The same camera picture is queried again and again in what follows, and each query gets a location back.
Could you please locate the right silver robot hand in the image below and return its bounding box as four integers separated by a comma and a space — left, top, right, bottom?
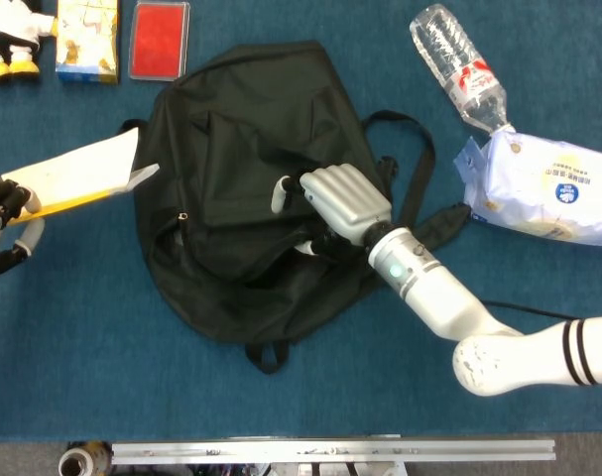
270, 163, 394, 259

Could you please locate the white and yellow book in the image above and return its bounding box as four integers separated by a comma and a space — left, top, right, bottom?
0, 126, 162, 227

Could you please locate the black fabric backpack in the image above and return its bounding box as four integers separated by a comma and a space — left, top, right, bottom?
119, 39, 473, 376

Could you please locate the black and white plush toy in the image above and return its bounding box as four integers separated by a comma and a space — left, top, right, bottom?
0, 0, 59, 83

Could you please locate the clear plastic water bottle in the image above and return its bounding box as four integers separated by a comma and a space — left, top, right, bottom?
409, 3, 518, 136

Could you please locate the colourful printed cardboard box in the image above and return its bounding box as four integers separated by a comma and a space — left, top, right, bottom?
55, 0, 121, 85

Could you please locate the white wet wipes pack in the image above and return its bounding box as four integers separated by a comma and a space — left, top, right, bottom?
452, 129, 602, 248

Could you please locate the blue felt table cover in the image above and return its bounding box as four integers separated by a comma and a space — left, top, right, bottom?
0, 0, 602, 442

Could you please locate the red ink pad case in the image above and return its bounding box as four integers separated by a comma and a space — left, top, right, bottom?
127, 0, 191, 82

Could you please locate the brown tape roll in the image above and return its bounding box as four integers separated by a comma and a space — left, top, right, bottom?
58, 440, 112, 476

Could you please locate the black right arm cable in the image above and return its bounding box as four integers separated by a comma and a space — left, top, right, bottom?
478, 298, 579, 321

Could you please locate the aluminium profile rail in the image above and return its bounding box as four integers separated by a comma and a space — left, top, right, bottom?
110, 438, 557, 466

